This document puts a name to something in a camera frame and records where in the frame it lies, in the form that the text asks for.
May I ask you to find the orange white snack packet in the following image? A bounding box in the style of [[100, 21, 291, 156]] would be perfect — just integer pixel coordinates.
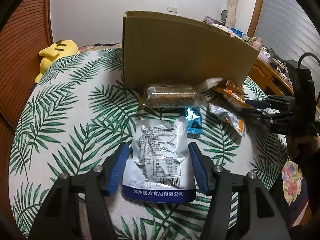
[[208, 80, 248, 137]]

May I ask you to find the teal candy wrapper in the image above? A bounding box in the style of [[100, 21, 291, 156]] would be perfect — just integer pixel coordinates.
[[181, 107, 203, 135]]

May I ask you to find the grey window blind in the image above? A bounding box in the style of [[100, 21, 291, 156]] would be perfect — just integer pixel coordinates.
[[254, 0, 319, 61]]

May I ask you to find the white wall switch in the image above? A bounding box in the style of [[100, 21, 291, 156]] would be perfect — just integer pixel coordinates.
[[167, 6, 178, 13]]

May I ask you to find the brown cracker bar packet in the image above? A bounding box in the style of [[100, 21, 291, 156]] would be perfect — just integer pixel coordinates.
[[139, 77, 223, 108]]

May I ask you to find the yellow Pikachu plush toy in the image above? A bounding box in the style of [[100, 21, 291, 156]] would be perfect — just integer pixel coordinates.
[[34, 40, 78, 83]]

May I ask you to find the beige curtain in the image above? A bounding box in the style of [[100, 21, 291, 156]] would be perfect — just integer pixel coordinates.
[[224, 0, 245, 29]]

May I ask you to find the blue box on cabinet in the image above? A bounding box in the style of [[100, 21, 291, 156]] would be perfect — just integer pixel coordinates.
[[231, 28, 243, 38]]

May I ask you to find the blue white date pouch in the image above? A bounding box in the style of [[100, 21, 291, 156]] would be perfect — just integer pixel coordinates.
[[122, 116, 196, 204]]

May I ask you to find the pink tissue box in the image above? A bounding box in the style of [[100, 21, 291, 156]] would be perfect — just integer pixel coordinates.
[[258, 50, 274, 64]]

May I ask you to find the floral quilt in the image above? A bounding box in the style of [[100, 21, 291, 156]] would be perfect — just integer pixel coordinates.
[[10, 48, 304, 239]]

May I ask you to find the small white fan heater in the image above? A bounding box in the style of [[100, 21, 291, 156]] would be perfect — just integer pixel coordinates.
[[220, 10, 228, 25]]

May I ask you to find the wooden sideboard cabinet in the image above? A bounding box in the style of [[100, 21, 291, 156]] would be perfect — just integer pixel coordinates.
[[248, 57, 294, 96]]

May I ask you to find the brown cardboard box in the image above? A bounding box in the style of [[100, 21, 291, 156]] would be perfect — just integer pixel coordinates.
[[122, 11, 258, 89]]

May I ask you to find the pink kettle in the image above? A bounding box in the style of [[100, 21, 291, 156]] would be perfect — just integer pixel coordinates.
[[252, 37, 262, 51]]

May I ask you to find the wooden louvred wardrobe door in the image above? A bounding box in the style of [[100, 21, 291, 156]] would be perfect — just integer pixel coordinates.
[[1, 0, 53, 239]]

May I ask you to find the folded floral cloth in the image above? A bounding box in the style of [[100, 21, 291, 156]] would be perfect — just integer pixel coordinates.
[[212, 23, 232, 34]]

